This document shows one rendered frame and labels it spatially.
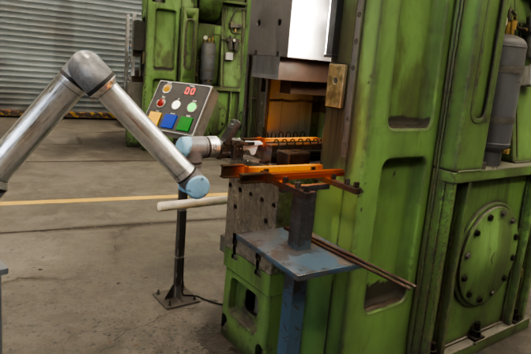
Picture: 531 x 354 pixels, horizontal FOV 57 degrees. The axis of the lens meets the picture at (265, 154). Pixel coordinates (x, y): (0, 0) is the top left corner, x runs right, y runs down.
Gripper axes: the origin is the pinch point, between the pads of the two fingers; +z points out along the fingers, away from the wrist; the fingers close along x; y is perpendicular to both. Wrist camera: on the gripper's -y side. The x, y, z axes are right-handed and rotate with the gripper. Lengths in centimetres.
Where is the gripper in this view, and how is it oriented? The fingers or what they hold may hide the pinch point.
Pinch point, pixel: (256, 141)
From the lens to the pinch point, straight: 215.6
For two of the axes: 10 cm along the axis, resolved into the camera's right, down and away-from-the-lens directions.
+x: 5.8, 2.0, -7.9
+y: -0.9, 9.8, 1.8
